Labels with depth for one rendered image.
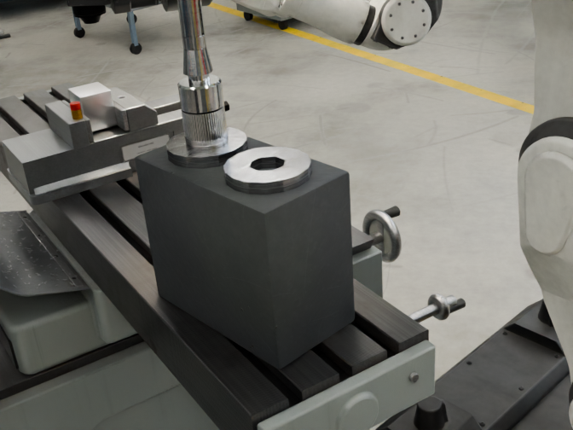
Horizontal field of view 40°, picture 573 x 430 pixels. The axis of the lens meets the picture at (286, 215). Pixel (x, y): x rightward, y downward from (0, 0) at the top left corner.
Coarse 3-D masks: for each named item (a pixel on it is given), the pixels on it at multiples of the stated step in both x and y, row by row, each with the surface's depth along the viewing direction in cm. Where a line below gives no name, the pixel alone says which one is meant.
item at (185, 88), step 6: (186, 78) 85; (210, 78) 84; (216, 78) 84; (180, 84) 83; (186, 84) 83; (192, 84) 83; (198, 84) 83; (204, 84) 83; (210, 84) 83; (216, 84) 83; (180, 90) 83; (186, 90) 83; (192, 90) 82; (198, 90) 82; (204, 90) 82; (210, 90) 83; (216, 90) 83; (192, 96) 83
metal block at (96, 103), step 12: (84, 84) 130; (96, 84) 130; (72, 96) 128; (84, 96) 125; (96, 96) 126; (108, 96) 127; (84, 108) 126; (96, 108) 127; (108, 108) 128; (96, 120) 127; (108, 120) 129
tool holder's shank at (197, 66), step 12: (180, 0) 79; (192, 0) 79; (180, 12) 80; (192, 12) 80; (180, 24) 81; (192, 24) 80; (192, 36) 81; (204, 36) 82; (192, 48) 81; (204, 48) 82; (192, 60) 82; (204, 60) 82; (192, 72) 82; (204, 72) 82
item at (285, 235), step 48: (240, 144) 86; (144, 192) 90; (192, 192) 82; (240, 192) 78; (288, 192) 77; (336, 192) 80; (192, 240) 86; (240, 240) 78; (288, 240) 77; (336, 240) 83; (192, 288) 90; (240, 288) 82; (288, 288) 80; (336, 288) 85; (240, 336) 86; (288, 336) 82
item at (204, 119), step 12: (180, 96) 84; (204, 96) 83; (216, 96) 83; (192, 108) 83; (204, 108) 83; (216, 108) 84; (192, 120) 84; (204, 120) 84; (216, 120) 84; (192, 132) 85; (204, 132) 84; (216, 132) 85; (192, 144) 86; (204, 144) 85; (216, 144) 85
